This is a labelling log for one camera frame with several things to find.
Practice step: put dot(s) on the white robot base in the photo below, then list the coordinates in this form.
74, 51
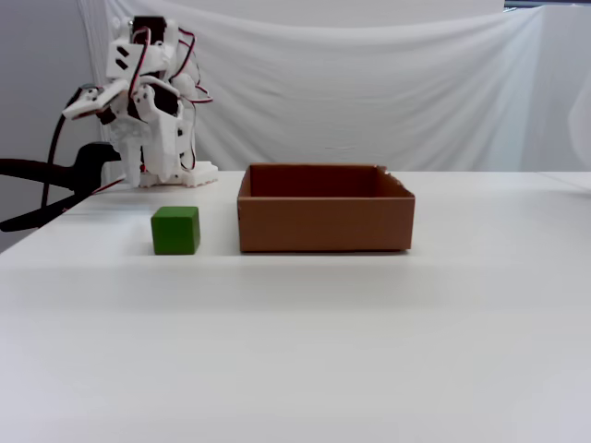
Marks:
203, 175

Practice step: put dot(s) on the brown cardboard box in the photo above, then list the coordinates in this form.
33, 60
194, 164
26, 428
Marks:
323, 223

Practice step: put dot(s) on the black table clamp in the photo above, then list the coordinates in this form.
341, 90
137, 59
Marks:
90, 171

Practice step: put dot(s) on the white cloth backdrop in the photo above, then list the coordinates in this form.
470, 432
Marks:
369, 92

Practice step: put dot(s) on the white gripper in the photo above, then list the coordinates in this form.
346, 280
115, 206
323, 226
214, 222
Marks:
149, 130

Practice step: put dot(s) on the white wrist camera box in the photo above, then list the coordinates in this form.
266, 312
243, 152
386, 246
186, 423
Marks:
88, 105

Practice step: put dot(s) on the green cube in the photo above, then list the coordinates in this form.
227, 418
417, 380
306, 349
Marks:
175, 231

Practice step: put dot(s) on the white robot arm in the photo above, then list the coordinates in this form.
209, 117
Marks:
122, 60

